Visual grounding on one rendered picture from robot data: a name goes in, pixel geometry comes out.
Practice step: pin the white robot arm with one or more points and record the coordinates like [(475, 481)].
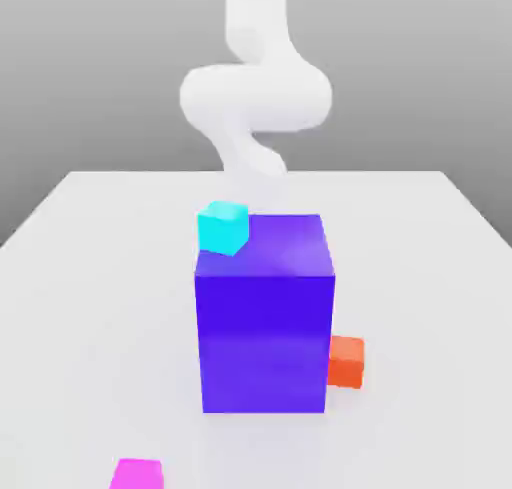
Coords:
[(256, 97)]

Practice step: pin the small cyan cube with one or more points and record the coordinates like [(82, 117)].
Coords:
[(222, 229)]

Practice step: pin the small orange cube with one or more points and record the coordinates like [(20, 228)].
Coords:
[(347, 363)]

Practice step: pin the small magenta cube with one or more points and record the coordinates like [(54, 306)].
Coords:
[(138, 475)]

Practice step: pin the large purple box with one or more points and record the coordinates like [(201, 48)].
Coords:
[(264, 337)]

